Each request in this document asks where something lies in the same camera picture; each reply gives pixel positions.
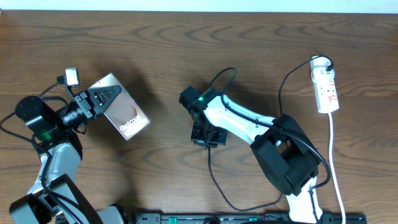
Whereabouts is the Galaxy smartphone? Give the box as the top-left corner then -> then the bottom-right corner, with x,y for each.
89,73 -> 150,141

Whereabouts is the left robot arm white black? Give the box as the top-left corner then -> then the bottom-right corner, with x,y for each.
9,85 -> 127,223

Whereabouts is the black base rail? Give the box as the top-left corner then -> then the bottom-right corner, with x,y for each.
99,203 -> 366,224

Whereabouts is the black charger cable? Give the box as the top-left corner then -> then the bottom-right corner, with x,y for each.
206,55 -> 335,213

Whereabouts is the white power strip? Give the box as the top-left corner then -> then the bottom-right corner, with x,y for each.
310,55 -> 339,114

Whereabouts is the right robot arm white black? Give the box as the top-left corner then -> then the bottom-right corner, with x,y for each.
179,86 -> 323,223

